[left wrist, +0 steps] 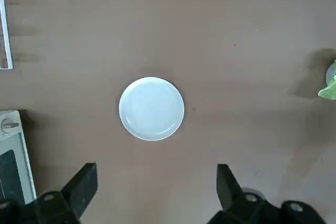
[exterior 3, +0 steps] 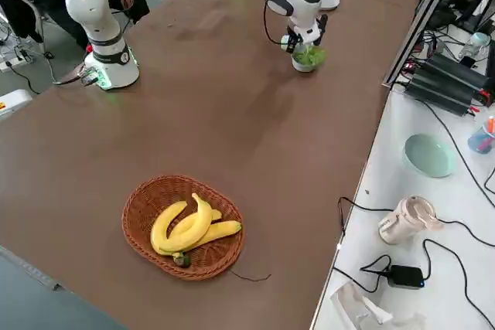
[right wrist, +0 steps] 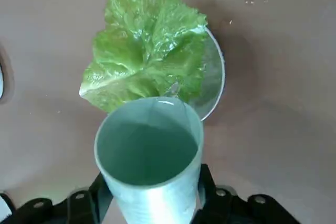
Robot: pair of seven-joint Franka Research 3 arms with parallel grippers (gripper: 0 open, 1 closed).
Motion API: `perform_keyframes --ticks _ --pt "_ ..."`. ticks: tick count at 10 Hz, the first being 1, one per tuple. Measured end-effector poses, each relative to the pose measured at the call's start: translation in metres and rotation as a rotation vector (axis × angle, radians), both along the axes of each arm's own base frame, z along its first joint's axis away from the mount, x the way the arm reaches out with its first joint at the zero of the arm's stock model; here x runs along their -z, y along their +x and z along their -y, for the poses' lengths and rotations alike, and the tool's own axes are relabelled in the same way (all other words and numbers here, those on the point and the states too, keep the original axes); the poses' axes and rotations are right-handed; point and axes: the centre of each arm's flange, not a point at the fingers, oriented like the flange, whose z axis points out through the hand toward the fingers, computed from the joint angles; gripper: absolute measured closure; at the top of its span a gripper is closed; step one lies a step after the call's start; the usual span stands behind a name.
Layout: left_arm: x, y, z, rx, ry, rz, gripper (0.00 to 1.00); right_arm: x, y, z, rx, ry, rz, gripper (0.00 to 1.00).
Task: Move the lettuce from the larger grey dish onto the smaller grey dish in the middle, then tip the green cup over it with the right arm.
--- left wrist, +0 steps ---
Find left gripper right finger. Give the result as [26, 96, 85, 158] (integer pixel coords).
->
[209, 163, 327, 224]

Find green lettuce leaf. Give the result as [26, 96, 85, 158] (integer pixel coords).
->
[317, 76, 336, 100]

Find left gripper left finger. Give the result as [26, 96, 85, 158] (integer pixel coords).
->
[0, 163, 99, 224]

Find larger grey dish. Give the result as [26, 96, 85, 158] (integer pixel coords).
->
[118, 77, 185, 141]

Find white toaster oven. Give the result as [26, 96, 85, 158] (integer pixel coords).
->
[0, 110, 38, 206]

